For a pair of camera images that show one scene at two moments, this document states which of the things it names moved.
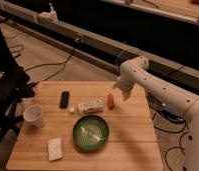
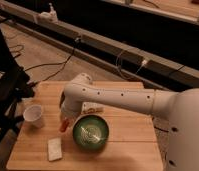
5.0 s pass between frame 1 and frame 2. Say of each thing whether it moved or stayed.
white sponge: stayed
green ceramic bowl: stayed
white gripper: moved
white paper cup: stayed
